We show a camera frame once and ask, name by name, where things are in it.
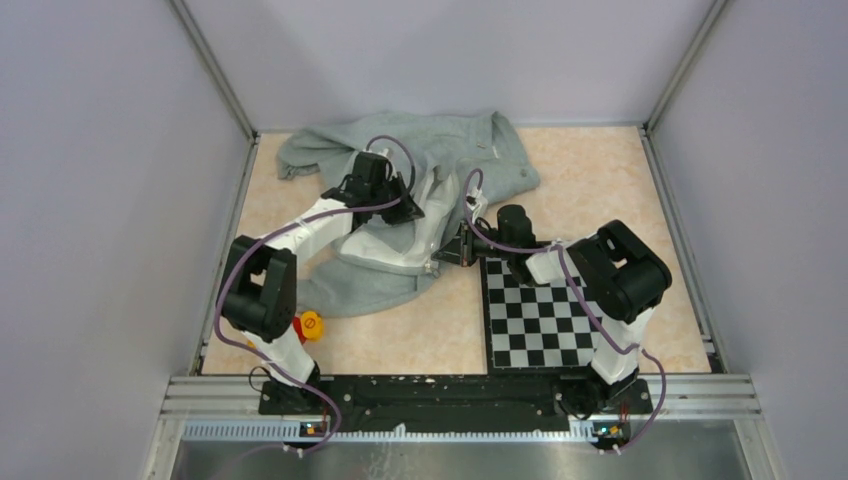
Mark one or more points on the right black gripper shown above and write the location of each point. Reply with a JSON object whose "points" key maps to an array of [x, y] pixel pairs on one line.
{"points": [[460, 249]]}

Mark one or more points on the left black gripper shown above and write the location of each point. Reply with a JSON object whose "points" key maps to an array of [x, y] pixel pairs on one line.
{"points": [[407, 210]]}

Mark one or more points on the grey zip-up jacket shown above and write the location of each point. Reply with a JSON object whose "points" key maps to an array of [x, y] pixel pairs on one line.
{"points": [[379, 266]]}

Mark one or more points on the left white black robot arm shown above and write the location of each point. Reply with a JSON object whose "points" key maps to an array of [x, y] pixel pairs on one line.
{"points": [[258, 295]]}

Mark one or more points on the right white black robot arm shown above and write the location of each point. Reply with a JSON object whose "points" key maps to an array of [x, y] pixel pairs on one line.
{"points": [[582, 306]]}

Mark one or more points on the black white checkerboard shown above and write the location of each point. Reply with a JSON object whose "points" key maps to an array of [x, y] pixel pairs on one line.
{"points": [[533, 329]]}

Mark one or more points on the red yellow toy button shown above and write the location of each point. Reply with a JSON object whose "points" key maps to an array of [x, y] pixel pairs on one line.
{"points": [[309, 327]]}

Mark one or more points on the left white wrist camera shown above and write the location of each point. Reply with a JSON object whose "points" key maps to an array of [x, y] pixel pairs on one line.
{"points": [[385, 158]]}

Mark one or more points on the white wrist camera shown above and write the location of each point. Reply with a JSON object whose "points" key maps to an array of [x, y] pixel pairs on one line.
{"points": [[476, 204], [385, 158]]}

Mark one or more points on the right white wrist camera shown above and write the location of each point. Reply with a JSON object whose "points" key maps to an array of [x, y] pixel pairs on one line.
{"points": [[476, 204]]}

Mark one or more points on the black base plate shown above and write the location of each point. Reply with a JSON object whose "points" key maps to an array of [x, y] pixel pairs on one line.
{"points": [[504, 403]]}

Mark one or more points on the aluminium frame rail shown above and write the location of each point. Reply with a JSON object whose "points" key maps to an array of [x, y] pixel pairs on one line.
{"points": [[226, 407]]}

